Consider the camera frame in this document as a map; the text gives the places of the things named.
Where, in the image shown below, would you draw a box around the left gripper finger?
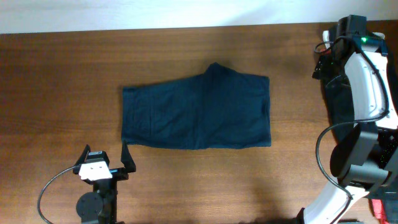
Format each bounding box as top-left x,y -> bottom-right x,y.
121,141 -> 136,173
75,144 -> 91,166

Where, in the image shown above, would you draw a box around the navy blue shorts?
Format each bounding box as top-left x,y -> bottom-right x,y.
121,63 -> 271,150

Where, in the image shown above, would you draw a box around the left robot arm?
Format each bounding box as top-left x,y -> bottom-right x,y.
73,142 -> 136,224

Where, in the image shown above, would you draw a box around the red cloth in pile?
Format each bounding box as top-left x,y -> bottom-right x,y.
320,49 -> 331,55

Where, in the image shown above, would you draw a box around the black garment in pile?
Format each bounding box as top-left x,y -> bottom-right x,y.
320,24 -> 398,200

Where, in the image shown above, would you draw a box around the white cloth in pile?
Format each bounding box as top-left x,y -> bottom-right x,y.
322,30 -> 331,49

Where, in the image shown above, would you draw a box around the red item at bottom right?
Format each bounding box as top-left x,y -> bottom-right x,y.
371,199 -> 389,224

